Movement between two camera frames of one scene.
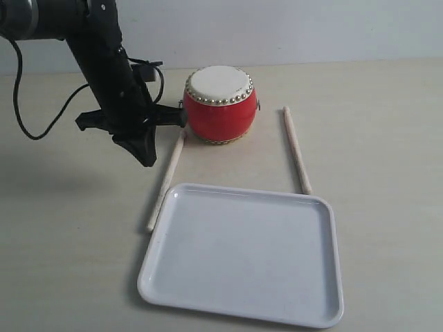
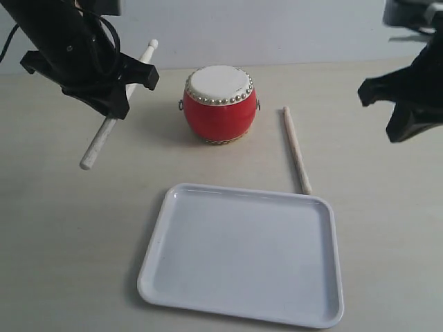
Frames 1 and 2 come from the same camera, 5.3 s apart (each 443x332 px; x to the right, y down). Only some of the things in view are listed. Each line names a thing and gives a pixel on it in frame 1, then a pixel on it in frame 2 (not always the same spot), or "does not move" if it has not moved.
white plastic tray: [252, 254] does not move
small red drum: [220, 104] does not move
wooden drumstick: [165, 183] -> [109, 122]
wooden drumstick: [297, 152] does not move
